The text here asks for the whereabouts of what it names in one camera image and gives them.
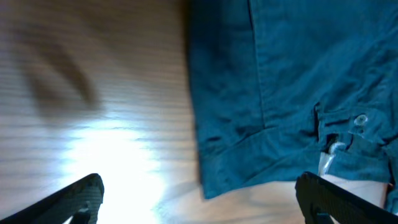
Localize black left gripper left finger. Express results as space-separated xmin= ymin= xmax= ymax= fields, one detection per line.
xmin=1 ymin=174 xmax=104 ymax=224

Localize navy blue shorts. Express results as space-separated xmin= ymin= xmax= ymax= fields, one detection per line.
xmin=188 ymin=0 xmax=397 ymax=213

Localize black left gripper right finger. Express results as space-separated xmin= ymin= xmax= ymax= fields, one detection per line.
xmin=295 ymin=172 xmax=397 ymax=224

